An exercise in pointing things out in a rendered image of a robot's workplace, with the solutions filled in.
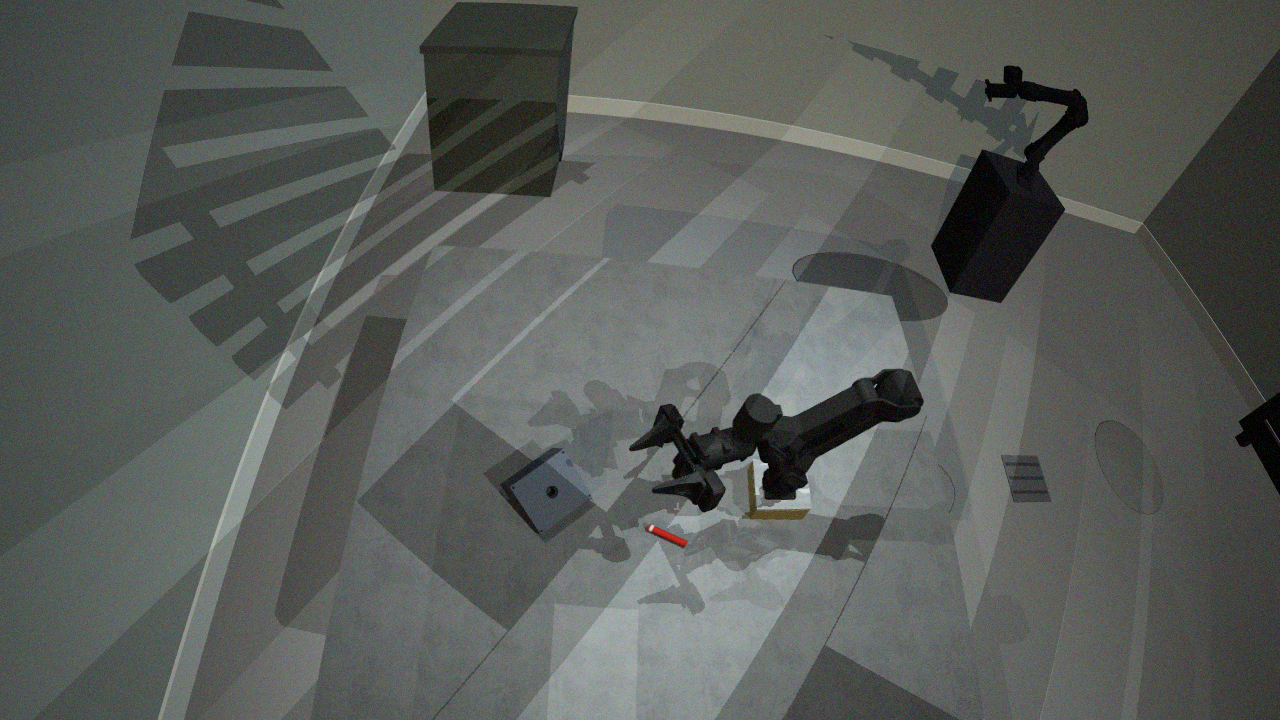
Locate red peg with grey band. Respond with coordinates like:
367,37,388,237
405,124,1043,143
648,524,689,547

